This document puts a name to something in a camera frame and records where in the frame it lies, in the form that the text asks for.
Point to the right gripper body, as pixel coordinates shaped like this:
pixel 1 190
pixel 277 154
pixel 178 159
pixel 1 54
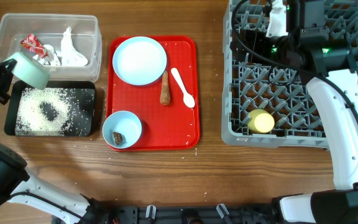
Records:
pixel 275 48

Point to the green bowl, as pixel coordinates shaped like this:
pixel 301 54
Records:
pixel 29 70

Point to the red snack wrapper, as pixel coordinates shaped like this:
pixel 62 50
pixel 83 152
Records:
pixel 33 44

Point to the pile of white rice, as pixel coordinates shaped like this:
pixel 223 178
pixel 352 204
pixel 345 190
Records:
pixel 55 112

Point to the white napkin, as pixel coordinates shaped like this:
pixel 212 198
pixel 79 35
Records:
pixel 70 56

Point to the yellow plastic cup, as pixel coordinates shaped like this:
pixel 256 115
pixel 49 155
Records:
pixel 260 121

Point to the white plastic spoon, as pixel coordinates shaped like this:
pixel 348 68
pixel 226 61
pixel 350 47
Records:
pixel 188 99

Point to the orange carrot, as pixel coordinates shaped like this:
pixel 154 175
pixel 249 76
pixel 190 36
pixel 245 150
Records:
pixel 165 91

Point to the brown food scrap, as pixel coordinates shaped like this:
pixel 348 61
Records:
pixel 118 138

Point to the small light blue bowl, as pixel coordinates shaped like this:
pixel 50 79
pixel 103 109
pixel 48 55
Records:
pixel 125 123

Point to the large light blue plate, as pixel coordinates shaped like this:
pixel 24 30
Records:
pixel 139 61

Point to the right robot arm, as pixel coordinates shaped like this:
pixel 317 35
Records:
pixel 329 71

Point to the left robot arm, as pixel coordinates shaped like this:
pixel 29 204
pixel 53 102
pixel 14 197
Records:
pixel 18 185

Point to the grey dishwasher rack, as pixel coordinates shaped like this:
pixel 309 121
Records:
pixel 249 86

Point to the black waste tray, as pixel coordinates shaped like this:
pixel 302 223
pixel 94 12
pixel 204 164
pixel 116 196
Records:
pixel 17 90

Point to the clear plastic waste bin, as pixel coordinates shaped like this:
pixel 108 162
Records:
pixel 49 28

